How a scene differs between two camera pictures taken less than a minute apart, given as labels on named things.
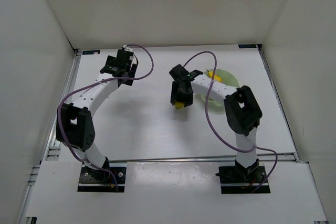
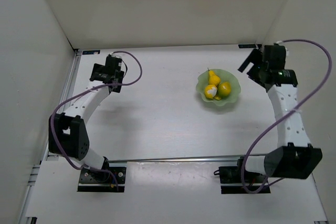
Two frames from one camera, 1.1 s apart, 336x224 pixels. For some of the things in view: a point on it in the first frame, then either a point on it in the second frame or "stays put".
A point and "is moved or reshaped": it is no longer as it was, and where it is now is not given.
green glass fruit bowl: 227,80 stays put
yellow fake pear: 216,77 stays put
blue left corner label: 91,52 stays put
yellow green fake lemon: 178,105 is moved or reshaped
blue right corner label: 247,46 stays put
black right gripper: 182,96 → 255,64
